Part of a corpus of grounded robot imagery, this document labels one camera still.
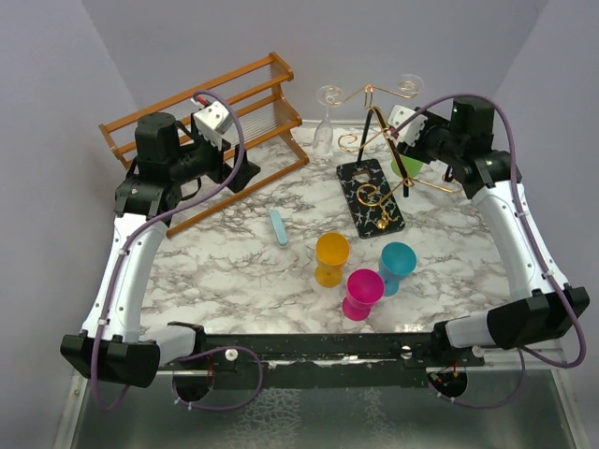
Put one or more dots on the light blue nail file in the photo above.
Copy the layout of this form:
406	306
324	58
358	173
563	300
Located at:
278	228

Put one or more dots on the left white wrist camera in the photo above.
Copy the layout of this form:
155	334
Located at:
212	120

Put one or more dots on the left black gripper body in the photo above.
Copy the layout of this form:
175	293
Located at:
202	158

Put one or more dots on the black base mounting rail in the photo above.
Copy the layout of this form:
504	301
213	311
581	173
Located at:
307	361

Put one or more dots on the blue plastic goblet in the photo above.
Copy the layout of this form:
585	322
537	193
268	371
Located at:
396	262

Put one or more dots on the orange plastic goblet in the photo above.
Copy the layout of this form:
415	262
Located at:
331	253

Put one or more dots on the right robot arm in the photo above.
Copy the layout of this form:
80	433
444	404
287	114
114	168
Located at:
477	144

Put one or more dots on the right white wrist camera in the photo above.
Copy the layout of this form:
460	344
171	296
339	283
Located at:
405	133

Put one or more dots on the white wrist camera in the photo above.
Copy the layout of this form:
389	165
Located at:
405	133
212	120

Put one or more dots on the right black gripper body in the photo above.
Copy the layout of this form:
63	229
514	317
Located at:
434	142

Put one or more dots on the wooden shelf rack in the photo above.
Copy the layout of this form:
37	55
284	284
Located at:
264	114

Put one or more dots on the pink plastic goblet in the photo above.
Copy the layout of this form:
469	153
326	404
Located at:
364	288

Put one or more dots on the gold wire glass rack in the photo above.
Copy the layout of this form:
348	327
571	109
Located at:
369	196

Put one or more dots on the green plastic goblet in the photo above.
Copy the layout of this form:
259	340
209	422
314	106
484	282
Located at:
412	166

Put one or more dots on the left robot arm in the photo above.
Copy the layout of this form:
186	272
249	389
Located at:
169	154

